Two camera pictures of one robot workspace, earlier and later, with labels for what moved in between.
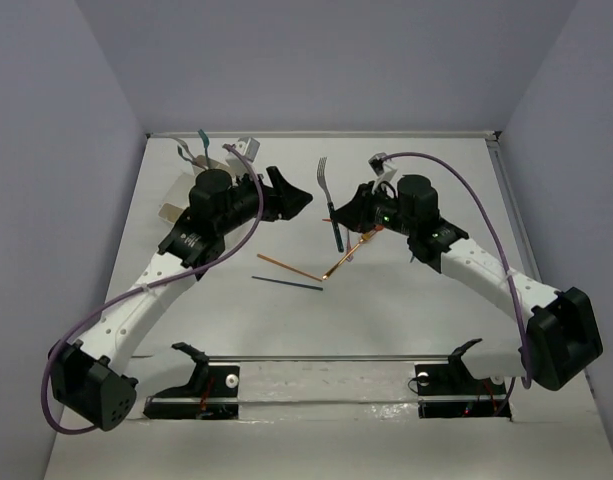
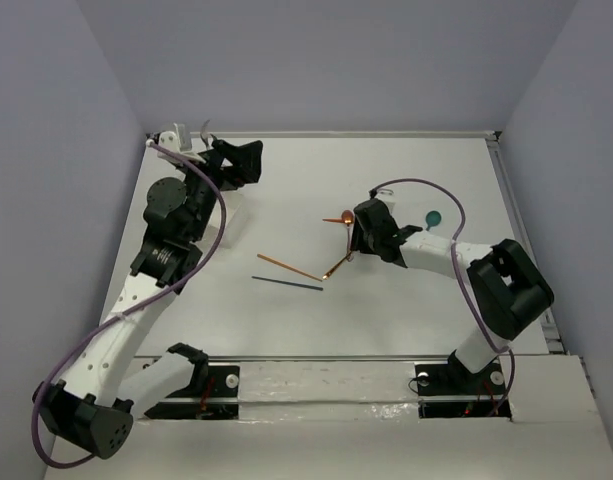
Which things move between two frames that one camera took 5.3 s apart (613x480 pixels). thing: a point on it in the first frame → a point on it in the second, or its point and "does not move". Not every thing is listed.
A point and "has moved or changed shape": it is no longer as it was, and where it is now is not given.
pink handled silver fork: (199, 160) has moved or changed shape
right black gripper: (355, 214) → (358, 241)
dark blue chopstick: (288, 283) does not move
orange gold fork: (363, 238) does not move
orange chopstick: (284, 265) does not move
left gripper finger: (289, 200) → (246, 160)
